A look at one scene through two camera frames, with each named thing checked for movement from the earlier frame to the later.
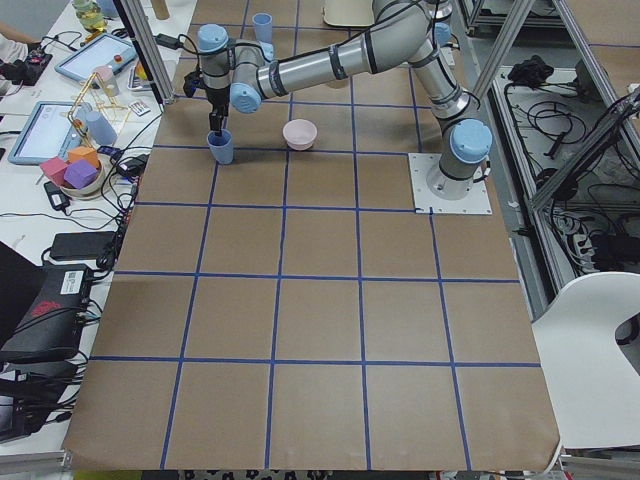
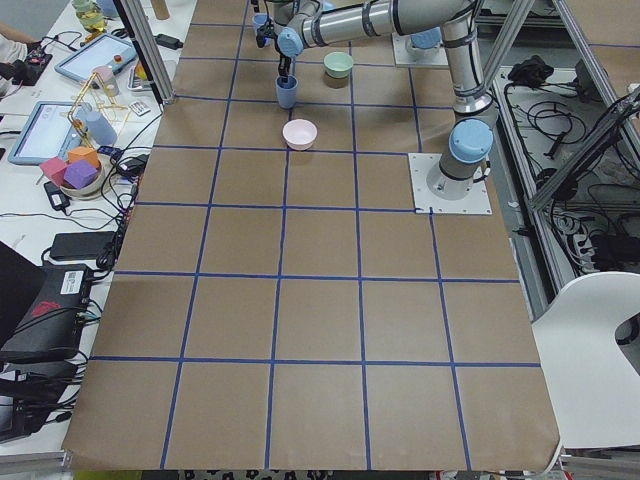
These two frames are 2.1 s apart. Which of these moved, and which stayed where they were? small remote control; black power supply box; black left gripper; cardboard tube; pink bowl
Moved: black left gripper
Stayed: black power supply box; small remote control; pink bowl; cardboard tube
